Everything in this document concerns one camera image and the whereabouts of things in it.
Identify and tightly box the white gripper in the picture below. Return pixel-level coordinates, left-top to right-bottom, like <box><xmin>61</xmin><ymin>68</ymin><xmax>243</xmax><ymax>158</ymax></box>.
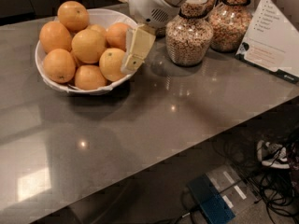
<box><xmin>118</xmin><ymin>0</ymin><xmax>179</xmax><ymax>75</ymax></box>

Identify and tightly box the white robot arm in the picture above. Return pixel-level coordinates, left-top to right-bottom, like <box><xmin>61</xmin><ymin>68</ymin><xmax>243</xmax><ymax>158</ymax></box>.
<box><xmin>118</xmin><ymin>0</ymin><xmax>186</xmax><ymax>75</ymax></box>

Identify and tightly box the white bowl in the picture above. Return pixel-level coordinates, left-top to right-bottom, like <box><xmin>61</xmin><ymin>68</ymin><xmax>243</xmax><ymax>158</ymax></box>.
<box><xmin>35</xmin><ymin>8</ymin><xmax>137</xmax><ymax>95</ymax></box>

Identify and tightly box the hidden back orange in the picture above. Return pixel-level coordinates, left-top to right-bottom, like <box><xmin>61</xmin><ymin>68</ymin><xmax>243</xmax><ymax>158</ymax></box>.
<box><xmin>87</xmin><ymin>24</ymin><xmax>107</xmax><ymax>39</ymax></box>

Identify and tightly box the middle glass cereal jar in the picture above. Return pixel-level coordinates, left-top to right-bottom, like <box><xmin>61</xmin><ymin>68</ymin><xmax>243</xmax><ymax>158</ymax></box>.
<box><xmin>165</xmin><ymin>0</ymin><xmax>214</xmax><ymax>67</ymax></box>

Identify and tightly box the glass cereal jar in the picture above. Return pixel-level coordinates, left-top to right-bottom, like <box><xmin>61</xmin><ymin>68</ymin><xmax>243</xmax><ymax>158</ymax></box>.
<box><xmin>207</xmin><ymin>0</ymin><xmax>252</xmax><ymax>52</ymax></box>
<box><xmin>165</xmin><ymin>0</ymin><xmax>214</xmax><ymax>67</ymax></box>

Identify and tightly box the right glass cereal jar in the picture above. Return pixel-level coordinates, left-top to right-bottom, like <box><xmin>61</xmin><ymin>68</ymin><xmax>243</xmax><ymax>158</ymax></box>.
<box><xmin>207</xmin><ymin>0</ymin><xmax>252</xmax><ymax>52</ymax></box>

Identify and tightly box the allergen info sign card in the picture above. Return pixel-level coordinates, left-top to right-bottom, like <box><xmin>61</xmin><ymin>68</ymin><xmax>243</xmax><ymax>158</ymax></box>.
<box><xmin>235</xmin><ymin>0</ymin><xmax>299</xmax><ymax>84</ymax></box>

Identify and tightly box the black and white sneaker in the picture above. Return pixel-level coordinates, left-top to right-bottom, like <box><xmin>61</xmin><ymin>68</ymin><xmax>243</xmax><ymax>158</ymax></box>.
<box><xmin>256</xmin><ymin>140</ymin><xmax>290</xmax><ymax>169</ymax></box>

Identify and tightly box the grey floor panel with labels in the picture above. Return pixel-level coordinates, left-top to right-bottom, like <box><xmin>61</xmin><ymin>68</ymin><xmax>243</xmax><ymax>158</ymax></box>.
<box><xmin>206</xmin><ymin>164</ymin><xmax>257</xmax><ymax>215</ymax></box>

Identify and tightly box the blue box on floor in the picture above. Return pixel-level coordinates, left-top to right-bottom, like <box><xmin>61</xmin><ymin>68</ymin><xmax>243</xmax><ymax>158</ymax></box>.
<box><xmin>187</xmin><ymin>175</ymin><xmax>235</xmax><ymax>224</ymax></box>

